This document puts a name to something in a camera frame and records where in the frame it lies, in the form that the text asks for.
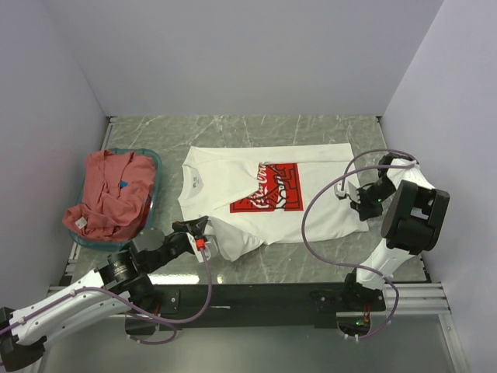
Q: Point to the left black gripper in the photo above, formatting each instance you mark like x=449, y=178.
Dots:
x=196, y=226

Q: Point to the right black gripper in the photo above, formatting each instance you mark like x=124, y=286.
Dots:
x=364, y=210

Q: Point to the white Coca-Cola t-shirt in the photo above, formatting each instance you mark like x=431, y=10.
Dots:
x=261, y=196

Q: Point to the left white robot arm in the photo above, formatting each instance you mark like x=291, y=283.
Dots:
x=120, y=284

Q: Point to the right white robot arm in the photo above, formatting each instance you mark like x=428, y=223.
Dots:
x=413, y=211

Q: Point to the red t-shirt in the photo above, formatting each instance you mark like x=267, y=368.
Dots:
x=112, y=190

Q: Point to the black base beam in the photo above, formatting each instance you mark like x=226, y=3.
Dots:
x=218, y=317

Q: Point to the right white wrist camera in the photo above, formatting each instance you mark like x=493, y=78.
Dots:
x=346, y=190

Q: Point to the aluminium frame rail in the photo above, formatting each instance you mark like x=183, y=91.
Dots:
x=419, y=299

